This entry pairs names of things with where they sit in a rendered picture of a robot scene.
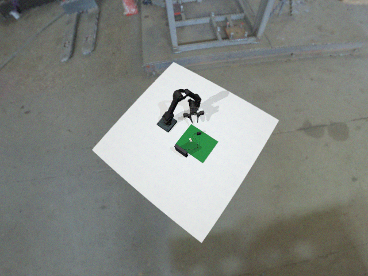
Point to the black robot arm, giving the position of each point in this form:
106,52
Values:
177,96

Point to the green circuit board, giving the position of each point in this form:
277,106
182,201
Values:
198,146

